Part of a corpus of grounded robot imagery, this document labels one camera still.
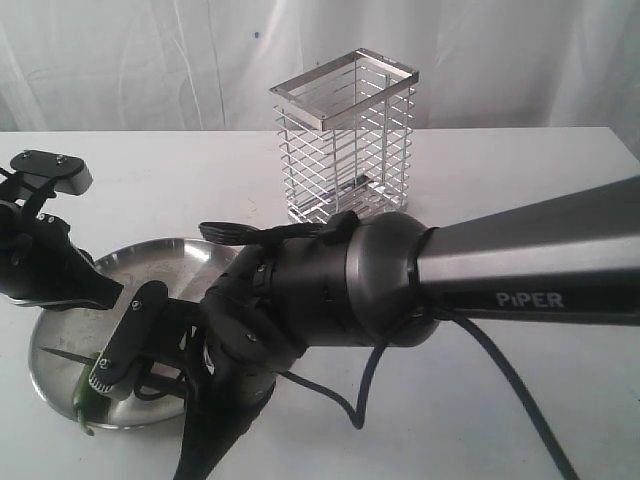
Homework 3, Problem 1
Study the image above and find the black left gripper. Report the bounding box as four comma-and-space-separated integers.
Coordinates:
1, 172, 123, 310

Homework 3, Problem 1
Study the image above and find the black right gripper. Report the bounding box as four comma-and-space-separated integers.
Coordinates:
174, 271, 310, 479

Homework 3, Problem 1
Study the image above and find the black handled knife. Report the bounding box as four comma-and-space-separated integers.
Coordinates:
39, 346, 186, 398

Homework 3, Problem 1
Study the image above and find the green cucumber piece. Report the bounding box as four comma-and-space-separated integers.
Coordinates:
71, 352, 99, 437

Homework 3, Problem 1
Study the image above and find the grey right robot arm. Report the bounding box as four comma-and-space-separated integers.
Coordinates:
175, 177, 639, 479

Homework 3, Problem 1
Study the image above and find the round steel plate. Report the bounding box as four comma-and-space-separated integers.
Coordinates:
29, 238, 237, 420

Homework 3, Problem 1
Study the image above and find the white backdrop curtain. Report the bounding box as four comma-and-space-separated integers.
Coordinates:
1, 1, 639, 131

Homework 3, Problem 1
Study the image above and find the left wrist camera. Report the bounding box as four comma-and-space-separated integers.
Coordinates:
10, 150, 93, 196

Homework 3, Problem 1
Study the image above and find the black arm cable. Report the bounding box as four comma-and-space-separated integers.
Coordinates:
132, 219, 586, 480

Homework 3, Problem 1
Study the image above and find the wire metal utensil basket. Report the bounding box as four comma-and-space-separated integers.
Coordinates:
270, 48, 419, 223

